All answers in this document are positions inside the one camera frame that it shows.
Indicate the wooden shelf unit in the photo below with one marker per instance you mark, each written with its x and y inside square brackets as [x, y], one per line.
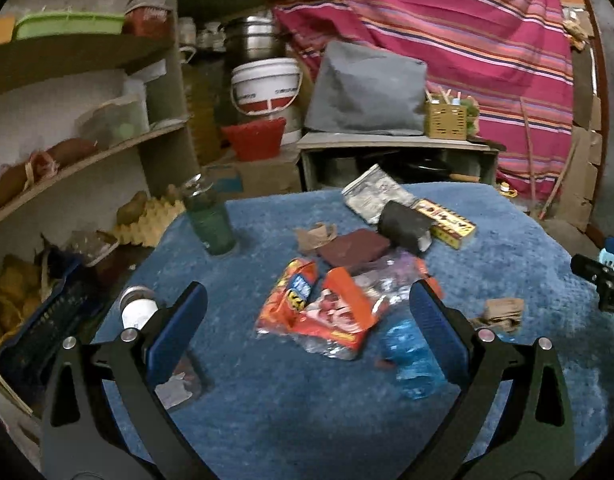
[162, 90]

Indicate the red label bag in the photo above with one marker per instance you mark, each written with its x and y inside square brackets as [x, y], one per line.
[149, 15]

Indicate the grey cushion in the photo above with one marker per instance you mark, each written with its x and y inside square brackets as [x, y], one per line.
[367, 90]

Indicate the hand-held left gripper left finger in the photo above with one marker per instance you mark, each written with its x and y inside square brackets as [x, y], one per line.
[179, 325]

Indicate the white bucket red band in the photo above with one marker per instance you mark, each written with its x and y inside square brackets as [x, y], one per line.
[264, 80]

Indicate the clear plastic container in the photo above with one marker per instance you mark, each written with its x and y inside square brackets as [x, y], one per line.
[112, 122]

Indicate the cluster of glass jars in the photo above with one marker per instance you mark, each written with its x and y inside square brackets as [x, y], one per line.
[202, 37]

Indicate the low grey cabinet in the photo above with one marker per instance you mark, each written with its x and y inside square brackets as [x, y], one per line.
[387, 141]

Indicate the dark torn wrapper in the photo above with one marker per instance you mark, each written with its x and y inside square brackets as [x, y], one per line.
[179, 392]

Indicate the pile of yellow potatoes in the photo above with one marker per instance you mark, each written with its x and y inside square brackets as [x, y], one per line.
[12, 290]

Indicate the yellow and red box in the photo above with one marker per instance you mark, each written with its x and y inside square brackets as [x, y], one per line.
[452, 227]

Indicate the cardboard box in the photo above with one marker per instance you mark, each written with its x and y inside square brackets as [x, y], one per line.
[267, 175]

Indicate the brown sweet potato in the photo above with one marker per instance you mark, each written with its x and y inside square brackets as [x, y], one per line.
[72, 150]
[7, 187]

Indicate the cardboard sheet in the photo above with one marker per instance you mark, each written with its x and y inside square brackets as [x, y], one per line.
[584, 160]

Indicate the orange snack packet blue label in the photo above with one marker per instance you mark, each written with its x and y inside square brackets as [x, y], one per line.
[282, 305]

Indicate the red plastic basket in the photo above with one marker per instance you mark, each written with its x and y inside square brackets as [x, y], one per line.
[252, 140]

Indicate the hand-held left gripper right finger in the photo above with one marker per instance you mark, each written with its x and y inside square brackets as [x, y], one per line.
[437, 330]

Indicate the red snack packet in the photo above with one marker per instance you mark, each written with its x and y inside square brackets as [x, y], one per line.
[337, 320]

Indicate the silver foil packet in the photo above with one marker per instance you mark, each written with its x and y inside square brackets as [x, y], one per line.
[372, 192]

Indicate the yellow egg carton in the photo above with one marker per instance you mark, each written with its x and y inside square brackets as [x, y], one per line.
[152, 222]

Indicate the blue plastic crate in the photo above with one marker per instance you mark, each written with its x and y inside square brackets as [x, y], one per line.
[47, 325]

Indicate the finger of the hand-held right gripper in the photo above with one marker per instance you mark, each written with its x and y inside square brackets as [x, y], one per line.
[589, 267]

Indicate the blue fuzzy mat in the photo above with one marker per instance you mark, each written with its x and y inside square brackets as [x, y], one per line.
[287, 410]

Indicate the yellow slotted holder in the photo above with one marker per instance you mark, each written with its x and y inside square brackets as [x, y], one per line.
[444, 121]

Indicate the bundle of wooden sticks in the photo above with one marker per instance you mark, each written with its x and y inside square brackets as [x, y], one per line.
[444, 95]

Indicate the steel pot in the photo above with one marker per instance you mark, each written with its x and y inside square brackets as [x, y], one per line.
[252, 40]

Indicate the green glass jar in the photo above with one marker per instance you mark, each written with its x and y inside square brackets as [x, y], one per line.
[212, 225]

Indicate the black paper cup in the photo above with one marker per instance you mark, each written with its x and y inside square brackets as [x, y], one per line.
[402, 225]

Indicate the green plastic tray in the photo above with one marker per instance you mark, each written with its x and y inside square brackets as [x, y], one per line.
[67, 25]

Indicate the brown paper scrap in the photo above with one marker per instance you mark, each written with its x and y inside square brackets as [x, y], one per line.
[502, 310]
[312, 237]

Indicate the green leafy bunch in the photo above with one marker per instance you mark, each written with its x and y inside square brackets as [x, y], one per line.
[473, 115]

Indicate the purple blister pack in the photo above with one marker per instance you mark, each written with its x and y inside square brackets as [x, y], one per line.
[397, 270]

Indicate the blue plastic wrapper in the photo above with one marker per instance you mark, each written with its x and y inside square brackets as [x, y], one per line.
[412, 360]

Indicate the pink striped cloth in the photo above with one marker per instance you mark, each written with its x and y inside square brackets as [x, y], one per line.
[437, 25]

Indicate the maroon box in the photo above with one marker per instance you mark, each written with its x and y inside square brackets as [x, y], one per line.
[354, 247]

